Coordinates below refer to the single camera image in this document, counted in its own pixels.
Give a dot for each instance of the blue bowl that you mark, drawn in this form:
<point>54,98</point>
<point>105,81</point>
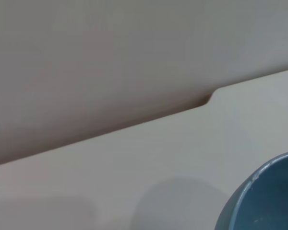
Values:
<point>266,198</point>

